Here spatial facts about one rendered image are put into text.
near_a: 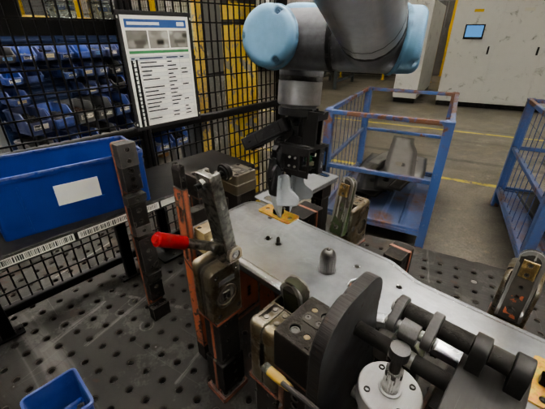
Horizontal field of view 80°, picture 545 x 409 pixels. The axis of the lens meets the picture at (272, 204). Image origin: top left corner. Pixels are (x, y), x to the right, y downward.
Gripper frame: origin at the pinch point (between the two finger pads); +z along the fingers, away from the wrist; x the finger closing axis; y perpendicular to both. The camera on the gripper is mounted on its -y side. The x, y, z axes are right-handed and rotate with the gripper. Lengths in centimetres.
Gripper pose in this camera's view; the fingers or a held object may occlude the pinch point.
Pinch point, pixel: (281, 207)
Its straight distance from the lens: 65.9
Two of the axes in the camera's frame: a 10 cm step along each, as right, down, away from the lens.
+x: 6.0, -2.8, 7.5
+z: -0.5, 9.2, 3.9
